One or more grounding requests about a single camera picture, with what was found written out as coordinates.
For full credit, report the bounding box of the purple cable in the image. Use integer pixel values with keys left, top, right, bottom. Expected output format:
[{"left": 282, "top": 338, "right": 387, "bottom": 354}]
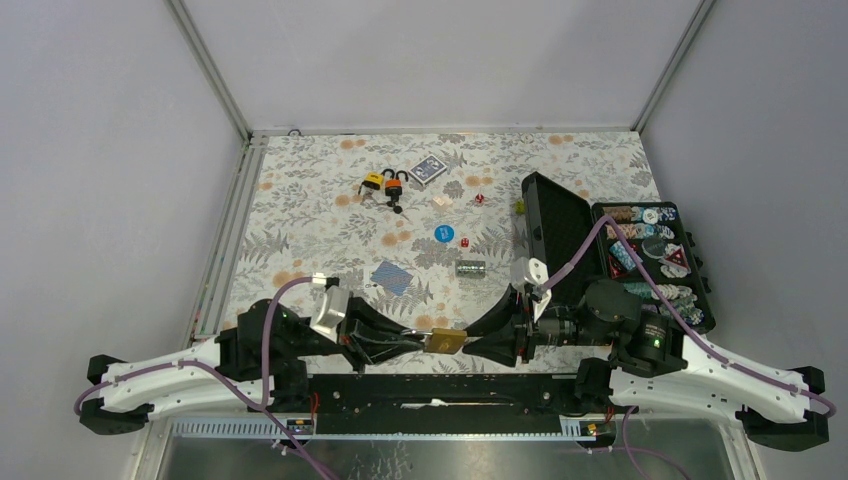
[
  {"left": 539, "top": 215, "right": 837, "bottom": 420},
  {"left": 72, "top": 274, "right": 333, "bottom": 480}
]

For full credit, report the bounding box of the orange padlock with key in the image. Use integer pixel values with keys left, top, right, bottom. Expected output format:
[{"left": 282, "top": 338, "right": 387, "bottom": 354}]
[{"left": 381, "top": 168, "right": 409, "bottom": 214}]

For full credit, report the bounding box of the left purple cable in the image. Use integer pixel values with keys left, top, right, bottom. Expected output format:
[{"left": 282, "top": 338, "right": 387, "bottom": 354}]
[{"left": 72, "top": 274, "right": 333, "bottom": 480}]

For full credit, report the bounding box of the blue round poker chip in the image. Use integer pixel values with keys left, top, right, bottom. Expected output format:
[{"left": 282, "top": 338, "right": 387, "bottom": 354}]
[{"left": 434, "top": 224, "right": 455, "bottom": 243}]

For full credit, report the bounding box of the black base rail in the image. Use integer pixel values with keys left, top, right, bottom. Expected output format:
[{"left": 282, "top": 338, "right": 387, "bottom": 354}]
[{"left": 248, "top": 370, "right": 641, "bottom": 436}]

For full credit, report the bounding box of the patterned poker chip roll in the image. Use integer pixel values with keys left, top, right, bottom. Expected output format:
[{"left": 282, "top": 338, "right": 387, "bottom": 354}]
[{"left": 455, "top": 260, "right": 487, "bottom": 279}]

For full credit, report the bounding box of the brass padlock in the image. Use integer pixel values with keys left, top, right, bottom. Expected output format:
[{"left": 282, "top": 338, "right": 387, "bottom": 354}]
[{"left": 401, "top": 328, "right": 468, "bottom": 355}]

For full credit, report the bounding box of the blue playing card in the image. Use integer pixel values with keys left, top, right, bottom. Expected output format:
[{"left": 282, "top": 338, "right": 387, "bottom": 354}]
[{"left": 369, "top": 261, "right": 413, "bottom": 296}]

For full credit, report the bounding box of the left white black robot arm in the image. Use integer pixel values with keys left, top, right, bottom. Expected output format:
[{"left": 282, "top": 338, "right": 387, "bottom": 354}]
[{"left": 73, "top": 288, "right": 426, "bottom": 435}]

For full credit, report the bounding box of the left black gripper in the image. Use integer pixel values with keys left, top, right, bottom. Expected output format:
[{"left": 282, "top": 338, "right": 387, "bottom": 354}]
[{"left": 278, "top": 291, "right": 426, "bottom": 374}]

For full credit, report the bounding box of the translucent small cube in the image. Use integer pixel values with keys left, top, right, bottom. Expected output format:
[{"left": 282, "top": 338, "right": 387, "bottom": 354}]
[{"left": 432, "top": 196, "right": 453, "bottom": 211}]

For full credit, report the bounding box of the yellow padlock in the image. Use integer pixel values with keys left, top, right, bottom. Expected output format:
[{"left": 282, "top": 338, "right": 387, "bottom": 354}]
[{"left": 357, "top": 172, "right": 384, "bottom": 196}]

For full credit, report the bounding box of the floral tablecloth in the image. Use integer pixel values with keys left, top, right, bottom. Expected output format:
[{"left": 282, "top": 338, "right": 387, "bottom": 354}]
[{"left": 225, "top": 131, "right": 718, "bottom": 376}]

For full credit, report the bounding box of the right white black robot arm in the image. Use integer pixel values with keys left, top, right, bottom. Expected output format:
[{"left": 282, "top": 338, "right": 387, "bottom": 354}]
[{"left": 462, "top": 279, "right": 829, "bottom": 452}]

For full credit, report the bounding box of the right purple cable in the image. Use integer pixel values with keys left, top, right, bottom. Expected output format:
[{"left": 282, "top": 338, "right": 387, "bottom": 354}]
[{"left": 539, "top": 215, "right": 837, "bottom": 420}]

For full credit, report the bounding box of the black poker chip case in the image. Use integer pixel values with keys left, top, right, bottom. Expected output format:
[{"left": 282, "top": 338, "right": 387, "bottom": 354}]
[{"left": 521, "top": 172, "right": 716, "bottom": 333}]

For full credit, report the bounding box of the blue playing card deck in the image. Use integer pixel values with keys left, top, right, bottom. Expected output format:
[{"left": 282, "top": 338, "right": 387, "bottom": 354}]
[{"left": 408, "top": 155, "right": 448, "bottom": 186}]

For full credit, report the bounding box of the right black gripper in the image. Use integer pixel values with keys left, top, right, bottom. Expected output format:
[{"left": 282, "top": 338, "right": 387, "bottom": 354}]
[{"left": 459, "top": 281, "right": 611, "bottom": 367}]

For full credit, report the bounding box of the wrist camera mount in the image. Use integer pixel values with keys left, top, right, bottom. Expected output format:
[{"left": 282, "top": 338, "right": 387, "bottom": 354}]
[
  {"left": 309, "top": 275, "right": 351, "bottom": 343},
  {"left": 510, "top": 257, "right": 552, "bottom": 323}
]

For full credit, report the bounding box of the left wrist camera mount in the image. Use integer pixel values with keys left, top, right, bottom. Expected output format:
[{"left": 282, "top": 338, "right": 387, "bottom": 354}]
[{"left": 309, "top": 275, "right": 351, "bottom": 343}]

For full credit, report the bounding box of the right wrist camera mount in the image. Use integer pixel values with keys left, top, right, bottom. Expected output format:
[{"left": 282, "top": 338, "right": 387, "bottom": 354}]
[{"left": 510, "top": 257, "right": 552, "bottom": 323}]

